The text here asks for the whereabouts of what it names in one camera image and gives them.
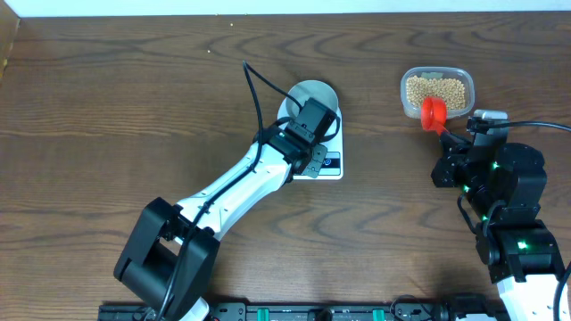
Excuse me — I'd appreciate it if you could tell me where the white digital kitchen scale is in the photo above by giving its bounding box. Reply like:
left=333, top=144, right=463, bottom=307
left=277, top=95, right=343, bottom=180

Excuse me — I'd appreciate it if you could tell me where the grey plastic bowl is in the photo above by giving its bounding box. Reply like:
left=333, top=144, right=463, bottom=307
left=277, top=80, right=342, bottom=118

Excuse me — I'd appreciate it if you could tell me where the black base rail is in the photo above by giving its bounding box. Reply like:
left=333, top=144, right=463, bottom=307
left=97, top=292, right=509, bottom=321

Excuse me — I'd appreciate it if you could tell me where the red plastic scoop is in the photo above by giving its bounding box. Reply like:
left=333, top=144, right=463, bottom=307
left=420, top=96, right=448, bottom=136

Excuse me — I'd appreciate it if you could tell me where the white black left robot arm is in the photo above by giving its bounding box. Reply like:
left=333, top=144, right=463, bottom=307
left=113, top=143, right=294, bottom=320

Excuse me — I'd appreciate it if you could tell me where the clear container of soybeans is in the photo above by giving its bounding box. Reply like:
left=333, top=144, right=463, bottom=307
left=401, top=66, right=476, bottom=119

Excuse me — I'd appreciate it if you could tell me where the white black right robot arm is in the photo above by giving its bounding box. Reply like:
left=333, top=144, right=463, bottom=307
left=431, top=132, right=570, bottom=320

